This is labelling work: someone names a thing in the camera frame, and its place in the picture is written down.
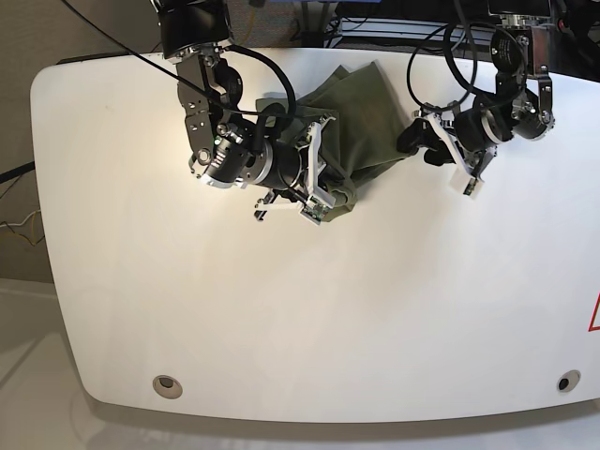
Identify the olive green T-shirt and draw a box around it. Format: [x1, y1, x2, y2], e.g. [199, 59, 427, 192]
[281, 62, 410, 222]

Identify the yellow floor cable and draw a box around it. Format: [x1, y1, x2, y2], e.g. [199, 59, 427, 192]
[0, 205, 46, 248]

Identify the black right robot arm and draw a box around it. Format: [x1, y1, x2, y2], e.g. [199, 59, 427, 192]
[153, 1, 339, 201]

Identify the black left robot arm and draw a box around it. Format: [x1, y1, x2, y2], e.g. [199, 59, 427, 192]
[397, 1, 554, 171]

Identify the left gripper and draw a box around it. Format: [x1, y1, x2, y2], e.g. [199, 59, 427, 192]
[397, 107, 511, 165]

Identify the table grommet hole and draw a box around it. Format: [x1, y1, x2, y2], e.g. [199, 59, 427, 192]
[153, 375, 183, 399]
[557, 370, 581, 393]

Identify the red warning triangle sticker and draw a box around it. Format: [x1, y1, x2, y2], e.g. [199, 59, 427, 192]
[588, 295, 600, 332]

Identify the left table grommet hole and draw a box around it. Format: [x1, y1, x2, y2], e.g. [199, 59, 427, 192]
[153, 375, 183, 399]

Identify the right table grommet hole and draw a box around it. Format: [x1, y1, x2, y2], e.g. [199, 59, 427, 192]
[557, 370, 581, 393]

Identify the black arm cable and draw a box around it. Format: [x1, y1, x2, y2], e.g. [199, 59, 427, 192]
[60, 0, 299, 156]
[406, 0, 526, 113]

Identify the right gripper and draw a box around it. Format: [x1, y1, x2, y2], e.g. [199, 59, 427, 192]
[201, 130, 338, 192]

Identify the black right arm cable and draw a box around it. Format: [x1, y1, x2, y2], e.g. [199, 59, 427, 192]
[60, 0, 299, 156]

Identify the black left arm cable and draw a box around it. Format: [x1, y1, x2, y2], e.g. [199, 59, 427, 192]
[406, 0, 526, 113]

